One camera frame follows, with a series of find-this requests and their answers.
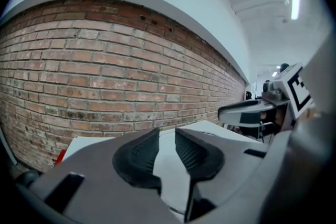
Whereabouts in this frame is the red object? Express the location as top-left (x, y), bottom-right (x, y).
top-left (53, 149), bottom-right (67, 168)

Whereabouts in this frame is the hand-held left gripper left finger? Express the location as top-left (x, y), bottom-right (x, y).
top-left (30, 127), bottom-right (182, 224)

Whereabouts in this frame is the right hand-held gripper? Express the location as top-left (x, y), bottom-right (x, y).
top-left (217, 62), bottom-right (316, 130)

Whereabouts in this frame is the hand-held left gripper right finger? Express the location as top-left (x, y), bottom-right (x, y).
top-left (174, 121), bottom-right (269, 222)

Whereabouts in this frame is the black chair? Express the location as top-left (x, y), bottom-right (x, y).
top-left (258, 122), bottom-right (279, 143)

